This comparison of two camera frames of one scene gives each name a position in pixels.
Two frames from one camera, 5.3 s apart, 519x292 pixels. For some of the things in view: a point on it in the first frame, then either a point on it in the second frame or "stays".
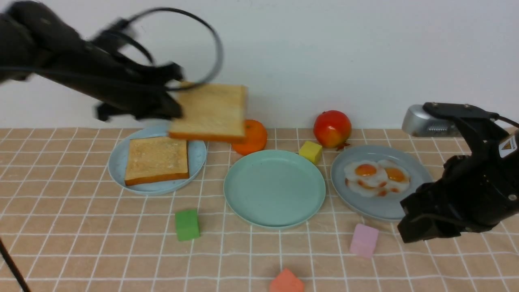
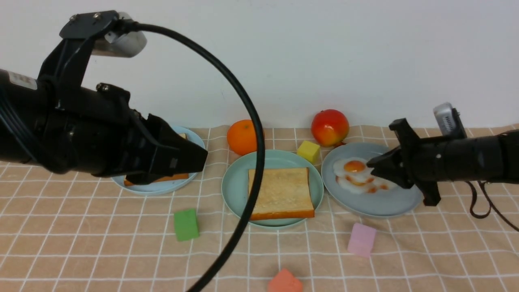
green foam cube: (187, 224) stays
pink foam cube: (364, 241) stays
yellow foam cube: (312, 151) stays
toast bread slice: (213, 112) -> (283, 193)
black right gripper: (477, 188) -> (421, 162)
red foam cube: (286, 281) stays
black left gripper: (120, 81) -> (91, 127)
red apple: (332, 129) stays
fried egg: (365, 173) -> (352, 166)
